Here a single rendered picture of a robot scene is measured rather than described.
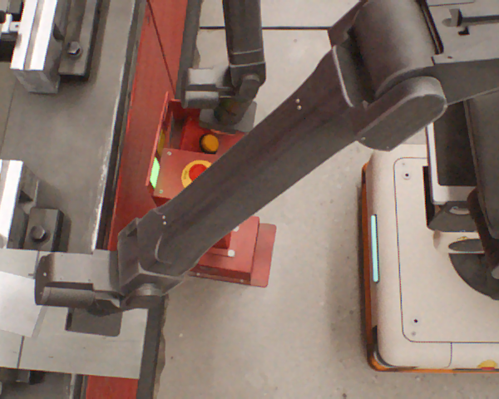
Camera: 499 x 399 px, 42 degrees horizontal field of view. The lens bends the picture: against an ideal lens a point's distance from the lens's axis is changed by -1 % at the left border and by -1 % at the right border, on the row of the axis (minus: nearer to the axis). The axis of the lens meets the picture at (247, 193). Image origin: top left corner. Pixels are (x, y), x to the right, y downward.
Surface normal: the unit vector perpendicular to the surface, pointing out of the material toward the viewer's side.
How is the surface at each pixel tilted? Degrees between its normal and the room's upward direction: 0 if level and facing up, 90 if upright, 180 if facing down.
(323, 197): 0
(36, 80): 90
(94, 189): 0
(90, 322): 31
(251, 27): 75
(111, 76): 0
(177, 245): 71
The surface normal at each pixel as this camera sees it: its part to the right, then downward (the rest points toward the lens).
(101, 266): 0.48, -0.50
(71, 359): -0.03, -0.32
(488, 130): 0.07, 0.87
